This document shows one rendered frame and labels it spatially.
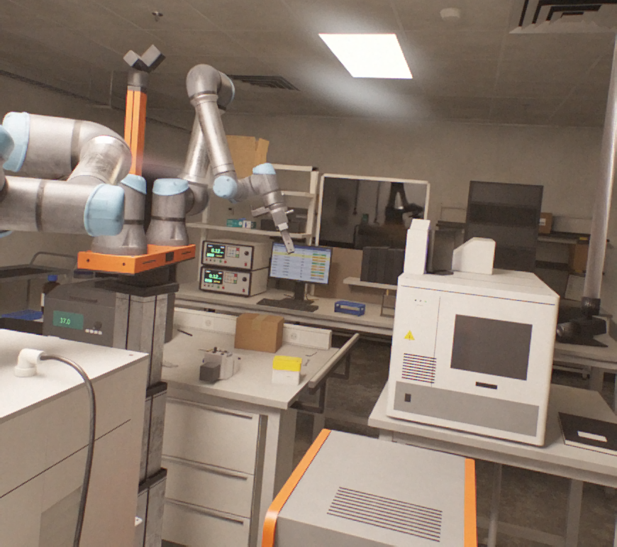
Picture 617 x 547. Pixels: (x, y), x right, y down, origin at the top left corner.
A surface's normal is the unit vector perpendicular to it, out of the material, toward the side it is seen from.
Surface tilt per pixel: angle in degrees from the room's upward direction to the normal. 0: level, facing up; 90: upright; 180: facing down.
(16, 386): 0
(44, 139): 79
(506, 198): 90
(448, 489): 0
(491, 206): 90
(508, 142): 90
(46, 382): 0
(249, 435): 90
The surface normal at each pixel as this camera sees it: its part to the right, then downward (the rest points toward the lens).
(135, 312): -0.41, 0.02
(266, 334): -0.15, 0.05
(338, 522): 0.09, -0.99
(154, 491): 0.91, 0.11
